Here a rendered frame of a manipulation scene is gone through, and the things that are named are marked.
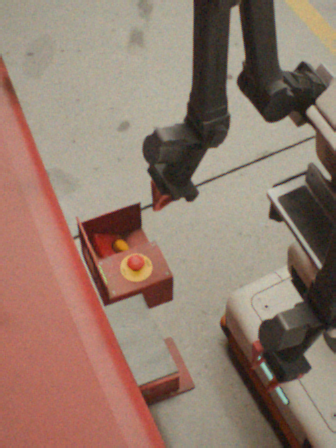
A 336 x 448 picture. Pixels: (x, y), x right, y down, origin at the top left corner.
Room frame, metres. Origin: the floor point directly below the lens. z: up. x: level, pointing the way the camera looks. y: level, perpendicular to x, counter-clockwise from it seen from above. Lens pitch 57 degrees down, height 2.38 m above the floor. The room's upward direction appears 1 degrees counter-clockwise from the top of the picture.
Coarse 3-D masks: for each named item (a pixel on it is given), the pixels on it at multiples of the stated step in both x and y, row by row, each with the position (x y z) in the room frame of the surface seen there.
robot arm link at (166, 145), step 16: (160, 128) 0.97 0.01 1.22; (176, 128) 0.98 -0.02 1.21; (192, 128) 0.99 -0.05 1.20; (224, 128) 0.96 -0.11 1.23; (144, 144) 0.96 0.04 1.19; (160, 144) 0.93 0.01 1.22; (176, 144) 0.95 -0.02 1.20; (208, 144) 0.95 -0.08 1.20; (160, 160) 0.92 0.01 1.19; (176, 160) 0.93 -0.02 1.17
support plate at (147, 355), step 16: (112, 304) 0.72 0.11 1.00; (128, 304) 0.72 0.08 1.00; (144, 304) 0.72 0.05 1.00; (112, 320) 0.69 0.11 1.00; (128, 320) 0.69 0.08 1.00; (144, 320) 0.69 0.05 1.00; (128, 336) 0.65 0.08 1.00; (144, 336) 0.65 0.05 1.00; (160, 336) 0.65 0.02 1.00; (128, 352) 0.62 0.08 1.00; (144, 352) 0.62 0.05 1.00; (160, 352) 0.62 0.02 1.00; (144, 368) 0.59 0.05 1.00; (160, 368) 0.59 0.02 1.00; (176, 368) 0.59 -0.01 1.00; (144, 384) 0.56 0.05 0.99
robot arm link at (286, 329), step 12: (312, 300) 0.62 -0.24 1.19; (288, 312) 0.59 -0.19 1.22; (300, 312) 0.59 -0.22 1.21; (312, 312) 0.59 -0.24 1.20; (264, 324) 0.58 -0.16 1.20; (276, 324) 0.57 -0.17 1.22; (288, 324) 0.56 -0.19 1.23; (300, 324) 0.56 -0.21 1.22; (312, 324) 0.57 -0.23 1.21; (324, 324) 0.57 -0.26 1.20; (264, 336) 0.56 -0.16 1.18; (276, 336) 0.55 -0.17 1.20; (288, 336) 0.55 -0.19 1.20; (300, 336) 0.56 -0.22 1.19; (264, 348) 0.54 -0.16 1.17; (276, 348) 0.53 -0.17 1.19
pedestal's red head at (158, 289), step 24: (96, 216) 1.05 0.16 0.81; (120, 216) 1.07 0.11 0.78; (96, 240) 1.02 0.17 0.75; (120, 240) 1.05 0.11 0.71; (144, 240) 1.05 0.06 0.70; (96, 264) 0.91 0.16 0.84; (120, 264) 0.94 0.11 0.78; (120, 288) 0.88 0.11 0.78; (144, 288) 0.88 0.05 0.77; (168, 288) 0.90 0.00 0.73
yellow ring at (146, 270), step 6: (126, 258) 0.96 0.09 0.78; (144, 258) 0.96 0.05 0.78; (126, 264) 0.94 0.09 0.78; (144, 264) 0.94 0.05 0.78; (150, 264) 0.94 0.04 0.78; (120, 270) 0.92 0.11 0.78; (126, 270) 0.92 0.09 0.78; (132, 270) 0.92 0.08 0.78; (144, 270) 0.92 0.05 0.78; (150, 270) 0.92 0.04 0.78; (126, 276) 0.91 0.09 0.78; (132, 276) 0.91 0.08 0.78; (138, 276) 0.91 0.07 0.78; (144, 276) 0.91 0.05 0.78
